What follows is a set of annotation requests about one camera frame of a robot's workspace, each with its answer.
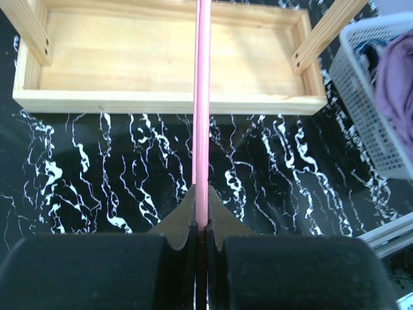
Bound white plastic basket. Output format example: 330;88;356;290
329;12;412;180

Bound purple trousers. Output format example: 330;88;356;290
376;31;412;153

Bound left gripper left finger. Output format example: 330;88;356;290
1;187;197;309

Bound aluminium mounting rail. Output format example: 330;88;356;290
358;213;413;259

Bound pink hanger holding purple trousers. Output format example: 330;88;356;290
192;1;212;231

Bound blue patterned trousers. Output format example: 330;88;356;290
354;39;388;83

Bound wooden clothes rack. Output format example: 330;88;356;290
1;1;365;115

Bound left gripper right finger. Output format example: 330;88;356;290
206;188;397;309

